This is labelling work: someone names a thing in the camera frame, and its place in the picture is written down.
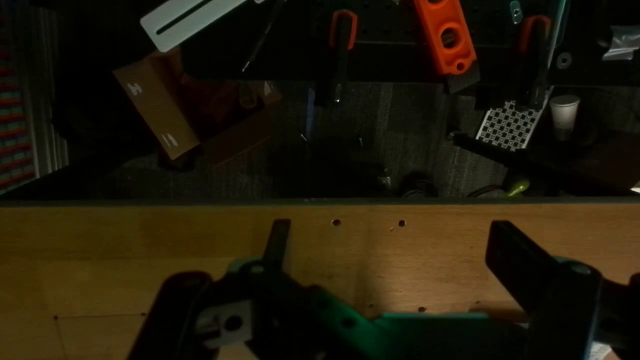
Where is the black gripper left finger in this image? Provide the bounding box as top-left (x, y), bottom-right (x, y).
top-left (259, 217), bottom-right (293, 275)

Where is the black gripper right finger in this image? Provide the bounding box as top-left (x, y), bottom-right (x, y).
top-left (483, 219), bottom-right (567, 315)

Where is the white perforated plate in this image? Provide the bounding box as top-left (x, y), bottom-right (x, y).
top-left (474, 86), bottom-right (555, 154)

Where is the white plastic cup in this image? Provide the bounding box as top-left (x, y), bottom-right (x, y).
top-left (548, 93), bottom-right (582, 142)

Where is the brown cardboard box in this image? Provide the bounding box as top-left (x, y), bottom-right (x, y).
top-left (110, 48), bottom-right (285, 166)

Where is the orange plastic holed block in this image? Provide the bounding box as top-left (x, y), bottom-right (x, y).
top-left (410, 0), bottom-right (479, 77)

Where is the colourful patterned curtain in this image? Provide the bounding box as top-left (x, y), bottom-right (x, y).
top-left (0, 6), bottom-right (68, 196)

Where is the clamp with orange handle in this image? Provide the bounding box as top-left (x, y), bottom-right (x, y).
top-left (516, 13), bottom-right (555, 107)
top-left (326, 7), bottom-right (362, 107)

